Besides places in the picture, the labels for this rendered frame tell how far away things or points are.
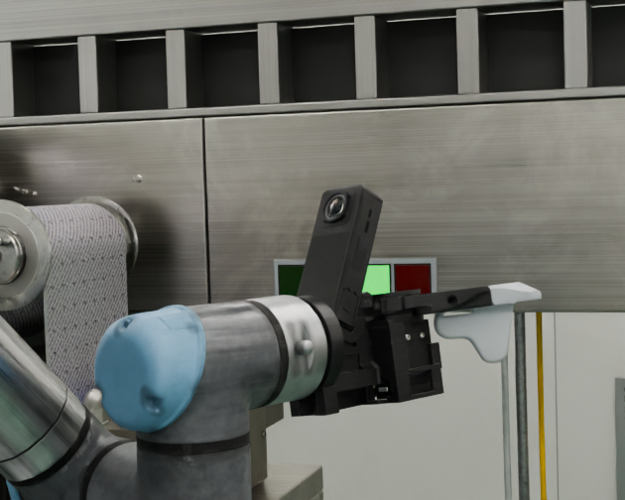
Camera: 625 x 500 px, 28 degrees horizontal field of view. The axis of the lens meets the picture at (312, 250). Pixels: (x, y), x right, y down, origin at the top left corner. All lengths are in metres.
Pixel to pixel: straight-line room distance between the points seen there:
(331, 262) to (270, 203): 0.97
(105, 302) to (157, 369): 1.05
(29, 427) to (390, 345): 0.26
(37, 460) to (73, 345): 0.86
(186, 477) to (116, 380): 0.08
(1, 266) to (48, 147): 0.41
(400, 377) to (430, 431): 3.37
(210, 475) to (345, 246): 0.21
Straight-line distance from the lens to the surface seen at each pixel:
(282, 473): 1.90
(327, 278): 0.91
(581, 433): 4.21
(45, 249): 1.66
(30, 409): 0.87
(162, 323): 0.79
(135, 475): 0.85
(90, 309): 1.78
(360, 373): 0.91
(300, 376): 0.85
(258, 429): 1.79
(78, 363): 1.75
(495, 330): 0.96
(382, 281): 1.83
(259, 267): 1.89
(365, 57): 1.85
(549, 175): 1.79
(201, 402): 0.79
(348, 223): 0.92
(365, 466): 4.37
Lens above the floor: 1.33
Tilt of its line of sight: 3 degrees down
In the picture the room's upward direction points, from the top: 2 degrees counter-clockwise
